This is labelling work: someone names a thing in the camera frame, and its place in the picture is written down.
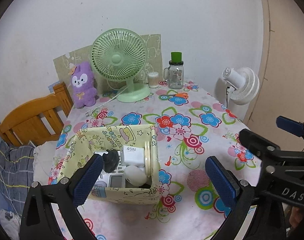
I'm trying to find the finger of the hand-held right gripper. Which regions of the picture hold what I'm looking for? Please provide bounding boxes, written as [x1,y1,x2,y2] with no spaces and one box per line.
[276,116,304,140]
[239,128,304,175]

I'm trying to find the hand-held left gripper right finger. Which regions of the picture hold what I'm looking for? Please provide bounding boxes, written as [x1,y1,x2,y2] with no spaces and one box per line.
[205,156,288,240]

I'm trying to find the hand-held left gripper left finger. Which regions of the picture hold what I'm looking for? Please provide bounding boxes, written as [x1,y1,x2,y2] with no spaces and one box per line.
[19,153,104,240]

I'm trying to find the pale round plastic object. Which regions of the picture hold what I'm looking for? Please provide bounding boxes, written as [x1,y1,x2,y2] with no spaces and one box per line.
[124,165,147,187]

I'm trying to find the large white charger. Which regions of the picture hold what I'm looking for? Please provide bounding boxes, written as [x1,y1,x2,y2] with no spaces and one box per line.
[121,145,147,167]

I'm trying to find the yellow fabric storage box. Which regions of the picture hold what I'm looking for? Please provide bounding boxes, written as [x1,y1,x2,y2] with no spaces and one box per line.
[57,124,160,205]

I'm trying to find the person's right hand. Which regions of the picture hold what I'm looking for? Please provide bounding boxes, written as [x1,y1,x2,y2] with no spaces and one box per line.
[288,206,304,230]

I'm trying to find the white rounded device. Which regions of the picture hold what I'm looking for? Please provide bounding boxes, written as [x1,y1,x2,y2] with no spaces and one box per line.
[92,151,110,188]

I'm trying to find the white pillow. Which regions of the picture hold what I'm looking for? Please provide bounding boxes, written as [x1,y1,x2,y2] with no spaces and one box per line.
[32,141,58,183]

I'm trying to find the beige door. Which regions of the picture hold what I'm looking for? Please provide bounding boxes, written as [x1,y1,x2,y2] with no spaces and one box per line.
[243,0,304,153]

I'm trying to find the white standing fan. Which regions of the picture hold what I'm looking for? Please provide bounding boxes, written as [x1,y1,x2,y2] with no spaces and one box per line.
[221,67,260,105]

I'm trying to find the blue plaid blanket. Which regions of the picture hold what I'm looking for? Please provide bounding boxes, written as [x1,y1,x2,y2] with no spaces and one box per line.
[0,140,36,230]

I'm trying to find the purple plush toy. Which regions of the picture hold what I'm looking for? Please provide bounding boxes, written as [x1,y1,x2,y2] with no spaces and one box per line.
[70,61,97,109]

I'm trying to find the wooden bed headboard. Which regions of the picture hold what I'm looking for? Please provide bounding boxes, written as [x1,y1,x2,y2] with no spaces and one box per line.
[0,82,73,147]

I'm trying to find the white printed cloth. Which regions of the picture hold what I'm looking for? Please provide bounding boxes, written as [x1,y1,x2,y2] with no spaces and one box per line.
[0,209,21,240]

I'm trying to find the floral tablecloth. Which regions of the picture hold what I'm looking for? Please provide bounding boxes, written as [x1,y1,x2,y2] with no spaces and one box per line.
[48,81,264,240]

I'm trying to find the blue patterned cloth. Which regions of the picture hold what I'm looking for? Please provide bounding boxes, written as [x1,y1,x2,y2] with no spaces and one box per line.
[47,81,61,93]

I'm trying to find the glass jar with green lid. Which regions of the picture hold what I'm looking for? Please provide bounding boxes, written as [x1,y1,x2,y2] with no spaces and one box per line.
[163,52,184,89]

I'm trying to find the cotton swab jar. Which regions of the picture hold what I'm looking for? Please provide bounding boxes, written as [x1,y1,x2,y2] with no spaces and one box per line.
[148,72,159,88]

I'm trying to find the beige cartoon printed board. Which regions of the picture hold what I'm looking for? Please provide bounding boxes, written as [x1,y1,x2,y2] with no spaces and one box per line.
[53,33,162,98]

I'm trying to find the green desk fan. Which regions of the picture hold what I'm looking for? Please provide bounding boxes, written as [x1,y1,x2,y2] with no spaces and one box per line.
[90,29,152,103]

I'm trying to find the white fan power cable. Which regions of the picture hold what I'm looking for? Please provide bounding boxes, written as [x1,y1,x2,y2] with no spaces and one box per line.
[92,86,129,109]

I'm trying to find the orange handled scissors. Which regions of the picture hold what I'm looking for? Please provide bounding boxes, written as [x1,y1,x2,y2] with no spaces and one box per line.
[160,92,189,98]

